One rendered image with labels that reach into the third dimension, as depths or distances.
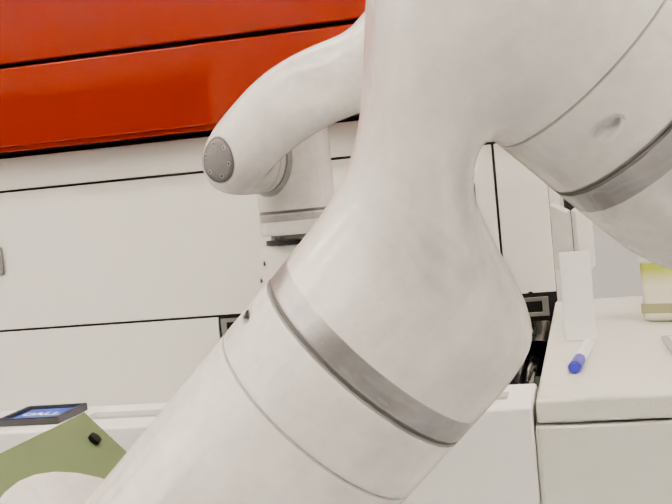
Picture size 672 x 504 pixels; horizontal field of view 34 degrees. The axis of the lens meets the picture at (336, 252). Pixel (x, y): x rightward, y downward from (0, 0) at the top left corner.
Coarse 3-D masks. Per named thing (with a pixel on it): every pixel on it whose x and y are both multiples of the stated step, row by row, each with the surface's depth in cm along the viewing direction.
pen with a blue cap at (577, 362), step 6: (588, 342) 98; (582, 348) 94; (588, 348) 95; (576, 354) 92; (582, 354) 92; (588, 354) 94; (576, 360) 89; (582, 360) 90; (570, 366) 88; (576, 366) 88; (576, 372) 88
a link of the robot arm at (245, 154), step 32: (352, 32) 109; (288, 64) 109; (320, 64) 108; (352, 64) 108; (256, 96) 109; (288, 96) 107; (320, 96) 107; (352, 96) 108; (224, 128) 111; (256, 128) 108; (288, 128) 107; (320, 128) 108; (224, 160) 111; (256, 160) 110; (224, 192) 114; (256, 192) 115
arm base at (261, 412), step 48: (240, 336) 51; (288, 336) 49; (192, 384) 53; (240, 384) 50; (288, 384) 49; (336, 384) 48; (144, 432) 55; (192, 432) 51; (240, 432) 49; (288, 432) 49; (336, 432) 48; (384, 432) 48; (48, 480) 60; (96, 480) 63; (144, 480) 52; (192, 480) 50; (240, 480) 49; (288, 480) 49; (336, 480) 49; (384, 480) 50
